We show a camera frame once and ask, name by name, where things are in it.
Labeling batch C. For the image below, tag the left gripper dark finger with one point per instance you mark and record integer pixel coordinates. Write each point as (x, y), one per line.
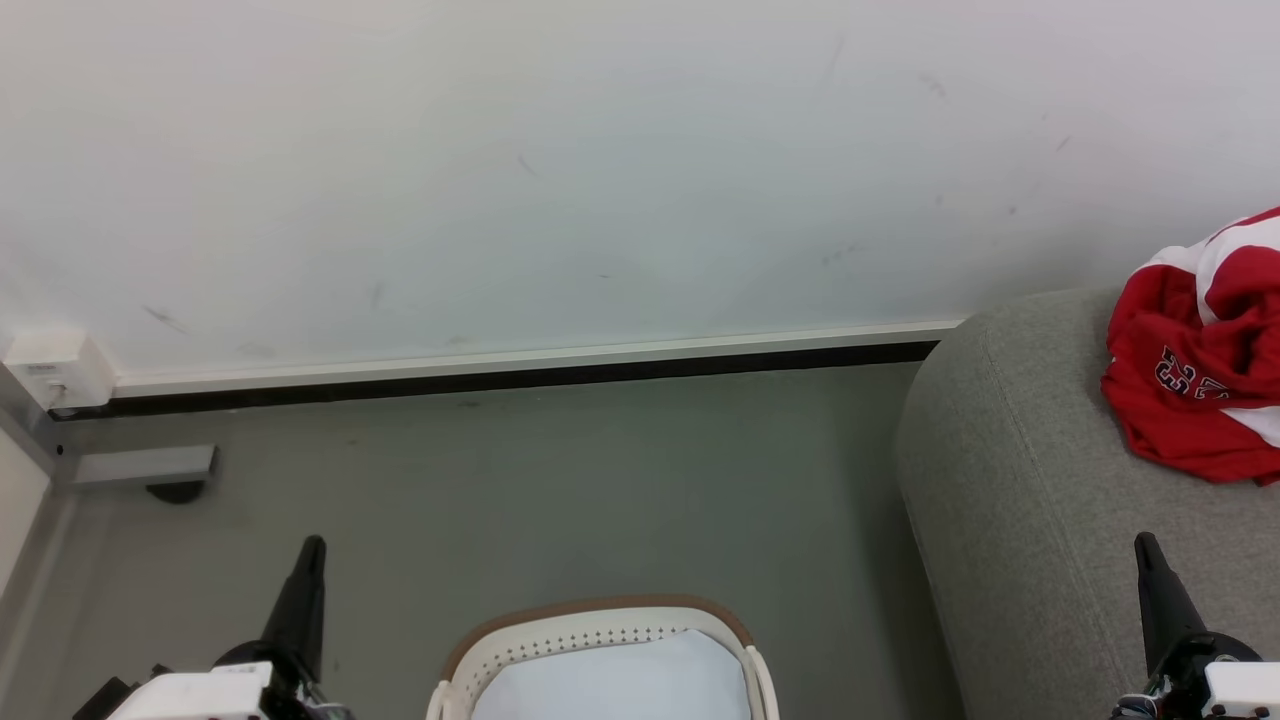
(310, 620)
(288, 615)

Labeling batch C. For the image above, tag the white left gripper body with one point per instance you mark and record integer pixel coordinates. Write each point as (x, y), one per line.
(190, 695)

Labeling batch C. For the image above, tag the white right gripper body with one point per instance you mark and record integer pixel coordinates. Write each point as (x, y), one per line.
(1240, 690)

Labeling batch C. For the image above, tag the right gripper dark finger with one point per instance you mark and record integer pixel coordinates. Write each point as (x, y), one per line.
(1155, 625)
(1180, 625)

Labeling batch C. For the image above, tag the red printed jersey clothing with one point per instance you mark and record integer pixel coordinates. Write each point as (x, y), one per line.
(1190, 420)

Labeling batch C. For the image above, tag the white basket with brown rim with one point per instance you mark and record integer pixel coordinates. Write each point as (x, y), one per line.
(560, 635)

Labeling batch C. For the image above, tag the light blue clothing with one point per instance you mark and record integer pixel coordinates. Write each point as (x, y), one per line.
(620, 685)

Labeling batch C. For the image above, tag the grey fabric sofa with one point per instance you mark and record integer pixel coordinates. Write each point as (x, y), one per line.
(1030, 520)

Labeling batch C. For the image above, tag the white baseboard strip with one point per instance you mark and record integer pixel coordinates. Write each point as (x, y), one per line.
(500, 358)

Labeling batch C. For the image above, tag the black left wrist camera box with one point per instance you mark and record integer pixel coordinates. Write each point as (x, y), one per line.
(100, 700)

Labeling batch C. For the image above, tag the black round frame foot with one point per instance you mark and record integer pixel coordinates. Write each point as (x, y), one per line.
(175, 492)

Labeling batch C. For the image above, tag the grey metal frame post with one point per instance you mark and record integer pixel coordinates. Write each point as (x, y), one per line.
(140, 465)

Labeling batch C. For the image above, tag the white wall socket box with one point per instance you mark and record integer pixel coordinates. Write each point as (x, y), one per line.
(60, 365)

